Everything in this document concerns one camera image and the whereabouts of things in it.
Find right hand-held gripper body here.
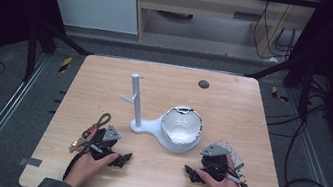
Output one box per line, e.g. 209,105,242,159
195,142,234,184

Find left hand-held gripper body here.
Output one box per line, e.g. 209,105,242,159
86,121,125,165

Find person's left hand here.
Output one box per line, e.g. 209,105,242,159
62,145,121,187

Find flat silver pouch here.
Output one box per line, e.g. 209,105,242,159
212,138,248,172

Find white stand with pole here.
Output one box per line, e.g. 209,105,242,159
111,70,211,157

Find white bowl with patterned rim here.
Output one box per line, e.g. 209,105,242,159
157,102,207,148

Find yellow tool left floor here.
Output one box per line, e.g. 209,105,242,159
57,55,74,75

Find yellow tool floor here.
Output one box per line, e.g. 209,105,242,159
269,85,292,104
57,55,74,75

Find yellow tool right floor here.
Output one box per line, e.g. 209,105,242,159
269,85,292,104

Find black metal stand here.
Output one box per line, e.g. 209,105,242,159
238,50,318,124
20,15,99,93

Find light wooden desk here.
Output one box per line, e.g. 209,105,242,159
124,0,323,69

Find key bunch with olive cord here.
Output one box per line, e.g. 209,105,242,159
68,108,113,160

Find black left gripper strap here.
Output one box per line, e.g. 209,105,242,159
62,148,86,184

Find looped black floor cable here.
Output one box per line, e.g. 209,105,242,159
279,115,333,187

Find grey table edge bracket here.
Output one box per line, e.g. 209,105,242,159
17,154,44,170

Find black hanging desk cables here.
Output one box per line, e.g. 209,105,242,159
248,0,302,65

